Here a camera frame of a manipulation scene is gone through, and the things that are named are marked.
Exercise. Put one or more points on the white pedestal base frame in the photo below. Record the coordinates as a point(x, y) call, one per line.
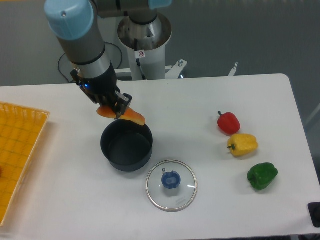
point(171, 71)

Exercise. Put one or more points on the yellow bell pepper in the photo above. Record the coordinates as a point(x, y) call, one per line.
point(241, 144)

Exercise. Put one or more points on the dark pot with blue handle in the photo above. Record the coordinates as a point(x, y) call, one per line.
point(127, 145)

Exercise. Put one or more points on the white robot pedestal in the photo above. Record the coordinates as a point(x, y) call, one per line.
point(146, 46)

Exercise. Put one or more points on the glass lid with blue knob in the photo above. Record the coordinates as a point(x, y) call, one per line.
point(171, 185)

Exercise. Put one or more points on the black device at table edge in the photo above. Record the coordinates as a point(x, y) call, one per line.
point(314, 212)

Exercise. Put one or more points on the yellow plastic basket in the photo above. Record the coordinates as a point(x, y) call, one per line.
point(20, 130)

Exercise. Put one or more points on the long orange bread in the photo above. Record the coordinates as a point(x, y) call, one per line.
point(130, 115)

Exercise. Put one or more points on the green bell pepper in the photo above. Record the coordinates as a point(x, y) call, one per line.
point(261, 175)

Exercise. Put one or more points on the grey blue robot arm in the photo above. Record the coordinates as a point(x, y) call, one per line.
point(75, 24)

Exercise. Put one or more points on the red bell pepper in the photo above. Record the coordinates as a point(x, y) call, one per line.
point(228, 123)

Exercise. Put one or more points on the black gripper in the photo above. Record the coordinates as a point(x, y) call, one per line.
point(103, 90)

